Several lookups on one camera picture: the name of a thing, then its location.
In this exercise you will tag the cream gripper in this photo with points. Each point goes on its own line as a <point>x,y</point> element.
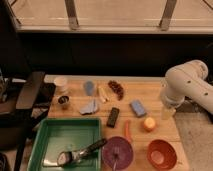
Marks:
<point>167,113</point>

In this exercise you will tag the yellow banana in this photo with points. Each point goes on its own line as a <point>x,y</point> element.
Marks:
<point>102,94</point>

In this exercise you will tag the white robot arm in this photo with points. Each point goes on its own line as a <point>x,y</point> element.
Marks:
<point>186,80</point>

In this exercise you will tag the green plastic tray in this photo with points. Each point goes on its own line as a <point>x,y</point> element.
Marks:
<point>57,135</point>

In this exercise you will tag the orange fruit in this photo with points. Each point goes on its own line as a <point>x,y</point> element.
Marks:
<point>149,124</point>

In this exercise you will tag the blue sponge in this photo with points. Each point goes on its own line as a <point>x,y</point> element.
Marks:
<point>138,108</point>

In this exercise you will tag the red bowl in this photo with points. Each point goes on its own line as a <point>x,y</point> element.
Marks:
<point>161,155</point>

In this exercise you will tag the orange carrot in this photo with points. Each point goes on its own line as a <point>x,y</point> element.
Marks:
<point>127,131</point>

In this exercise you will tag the black rectangular block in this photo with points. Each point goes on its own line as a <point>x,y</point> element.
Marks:
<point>113,117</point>

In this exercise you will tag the purple plate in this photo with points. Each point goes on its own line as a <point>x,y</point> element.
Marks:
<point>125,152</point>

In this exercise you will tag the silver fork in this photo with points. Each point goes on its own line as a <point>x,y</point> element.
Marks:
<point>116,157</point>

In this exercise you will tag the blue crumpled cloth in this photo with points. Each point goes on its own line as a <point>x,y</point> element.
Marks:
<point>90,108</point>

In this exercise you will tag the blue cup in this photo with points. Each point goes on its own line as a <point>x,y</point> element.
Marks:
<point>89,88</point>

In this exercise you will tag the small dark cup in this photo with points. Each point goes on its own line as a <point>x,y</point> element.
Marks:
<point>64,101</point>

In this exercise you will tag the white paper cup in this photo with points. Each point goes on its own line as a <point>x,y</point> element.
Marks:
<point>61,84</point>

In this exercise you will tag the black chair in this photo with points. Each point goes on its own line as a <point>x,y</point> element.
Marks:
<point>22,107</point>

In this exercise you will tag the silver black-handled ladle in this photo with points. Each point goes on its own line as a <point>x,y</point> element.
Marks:
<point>67,157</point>

